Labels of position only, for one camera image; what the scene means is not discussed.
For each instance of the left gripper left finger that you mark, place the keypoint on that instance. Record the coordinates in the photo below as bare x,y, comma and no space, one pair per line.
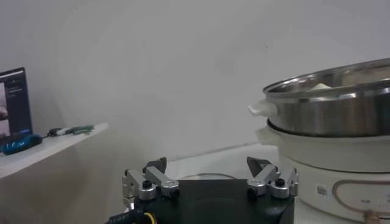
158,179

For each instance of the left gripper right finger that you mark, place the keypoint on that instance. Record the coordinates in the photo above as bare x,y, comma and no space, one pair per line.
265,176

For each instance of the white steamed baozi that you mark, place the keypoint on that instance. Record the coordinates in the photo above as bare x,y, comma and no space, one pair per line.
320,87

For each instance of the perforated steel steamer basket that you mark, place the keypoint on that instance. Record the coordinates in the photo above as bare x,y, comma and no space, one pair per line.
329,115

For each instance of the cream electric pot base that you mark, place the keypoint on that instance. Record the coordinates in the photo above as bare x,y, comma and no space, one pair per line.
329,155

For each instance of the white side table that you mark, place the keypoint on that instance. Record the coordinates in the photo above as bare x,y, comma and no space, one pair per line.
61,141

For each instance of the blue computer mouse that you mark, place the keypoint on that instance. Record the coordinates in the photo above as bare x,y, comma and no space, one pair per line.
21,143

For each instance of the computer monitor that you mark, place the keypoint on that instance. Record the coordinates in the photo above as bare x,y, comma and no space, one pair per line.
16,103

